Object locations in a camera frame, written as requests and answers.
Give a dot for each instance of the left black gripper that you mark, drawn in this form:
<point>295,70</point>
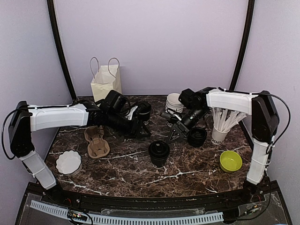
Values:
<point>134,132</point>

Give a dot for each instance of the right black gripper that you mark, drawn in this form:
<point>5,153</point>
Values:
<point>182,131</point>

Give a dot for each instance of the black paper coffee cup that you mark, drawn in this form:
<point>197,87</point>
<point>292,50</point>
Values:
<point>146,120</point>

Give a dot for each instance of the black plastic cup lid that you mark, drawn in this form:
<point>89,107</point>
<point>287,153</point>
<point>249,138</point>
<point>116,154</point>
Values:
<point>143,110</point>

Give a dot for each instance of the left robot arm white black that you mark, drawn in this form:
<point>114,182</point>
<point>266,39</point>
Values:
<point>26,119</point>

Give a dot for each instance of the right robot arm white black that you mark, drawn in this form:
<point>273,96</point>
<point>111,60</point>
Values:
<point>259,106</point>

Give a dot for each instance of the stack of black lids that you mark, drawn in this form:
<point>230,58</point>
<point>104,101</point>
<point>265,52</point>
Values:
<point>197,136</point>

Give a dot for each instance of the stack of paper cups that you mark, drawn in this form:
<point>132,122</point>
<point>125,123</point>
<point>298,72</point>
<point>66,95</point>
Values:
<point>173,105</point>

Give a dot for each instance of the white cup holding straws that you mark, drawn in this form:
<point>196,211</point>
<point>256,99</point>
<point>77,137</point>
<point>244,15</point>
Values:
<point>217,137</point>

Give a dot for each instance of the brown cardboard cup carrier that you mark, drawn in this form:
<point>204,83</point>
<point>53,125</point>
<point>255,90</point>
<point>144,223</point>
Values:
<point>97,146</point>

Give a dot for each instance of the bundle of wrapped straws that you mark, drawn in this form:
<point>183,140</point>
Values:
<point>224,119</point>

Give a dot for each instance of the green bowl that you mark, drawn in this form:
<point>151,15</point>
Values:
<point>230,161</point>

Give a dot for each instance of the white scalloped bowl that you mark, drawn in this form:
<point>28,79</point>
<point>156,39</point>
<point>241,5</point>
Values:
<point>69,163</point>

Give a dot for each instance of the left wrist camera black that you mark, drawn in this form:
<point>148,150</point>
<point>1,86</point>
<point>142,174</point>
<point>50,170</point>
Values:
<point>115,100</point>

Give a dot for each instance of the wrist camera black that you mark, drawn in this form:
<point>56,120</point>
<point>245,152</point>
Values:
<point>190,99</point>
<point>115,100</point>

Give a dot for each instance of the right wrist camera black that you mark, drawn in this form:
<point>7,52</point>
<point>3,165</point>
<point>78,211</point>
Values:
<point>190,99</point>

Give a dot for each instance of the cream paper bag with handles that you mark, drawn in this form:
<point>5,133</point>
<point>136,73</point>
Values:
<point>106,78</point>

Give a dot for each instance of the white cable duct strip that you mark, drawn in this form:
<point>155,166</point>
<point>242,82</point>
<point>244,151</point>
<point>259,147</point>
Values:
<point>78,217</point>

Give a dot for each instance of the right black frame post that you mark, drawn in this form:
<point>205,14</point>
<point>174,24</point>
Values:
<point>243,45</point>

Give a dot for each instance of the black frame post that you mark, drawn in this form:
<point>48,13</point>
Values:
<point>59,48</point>
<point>243,45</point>

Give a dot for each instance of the left black frame post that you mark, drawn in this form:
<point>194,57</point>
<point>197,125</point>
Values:
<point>59,48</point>

